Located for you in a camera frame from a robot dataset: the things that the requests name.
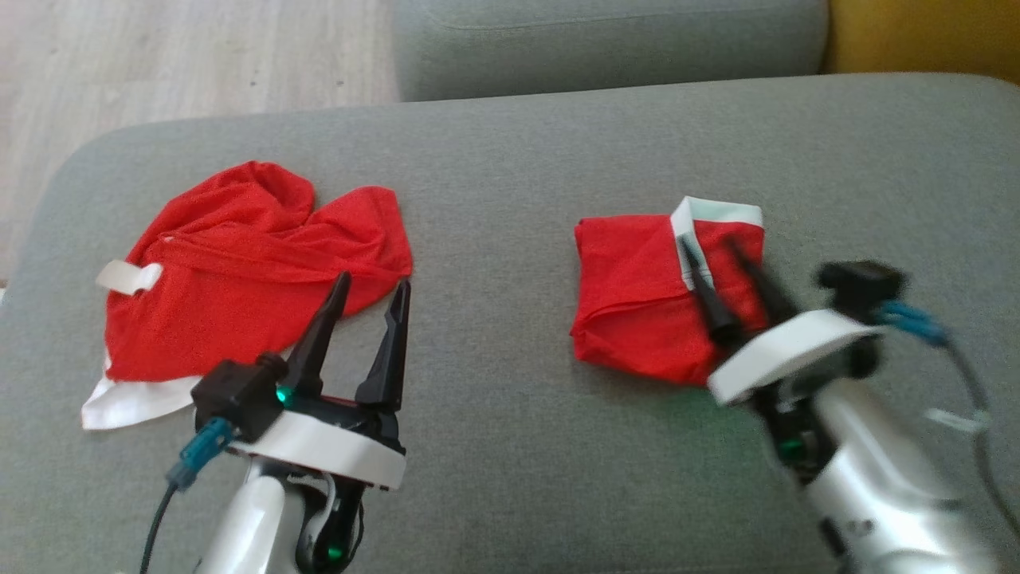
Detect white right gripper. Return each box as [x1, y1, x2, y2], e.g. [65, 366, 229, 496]
[677, 237, 888, 484]

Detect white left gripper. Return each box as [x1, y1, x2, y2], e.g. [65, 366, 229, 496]
[229, 272, 412, 491]

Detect red shorts with white waistband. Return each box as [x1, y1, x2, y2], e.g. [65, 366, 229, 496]
[570, 196, 767, 387]

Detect red jersey with white sleeves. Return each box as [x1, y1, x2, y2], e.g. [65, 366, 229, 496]
[81, 161, 414, 431]

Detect grey sofa seat cushion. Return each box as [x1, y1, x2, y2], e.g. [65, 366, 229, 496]
[0, 72, 1020, 574]

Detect grey sofa backrest cushion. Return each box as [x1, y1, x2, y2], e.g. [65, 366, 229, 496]
[392, 0, 830, 103]

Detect yellow sofa backrest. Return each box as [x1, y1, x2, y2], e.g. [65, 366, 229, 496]
[821, 0, 1020, 87]

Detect black cable with blue plug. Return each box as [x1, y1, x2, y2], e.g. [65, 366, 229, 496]
[873, 300, 1020, 543]

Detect white cable label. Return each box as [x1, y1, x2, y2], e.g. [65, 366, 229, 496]
[924, 407, 993, 435]

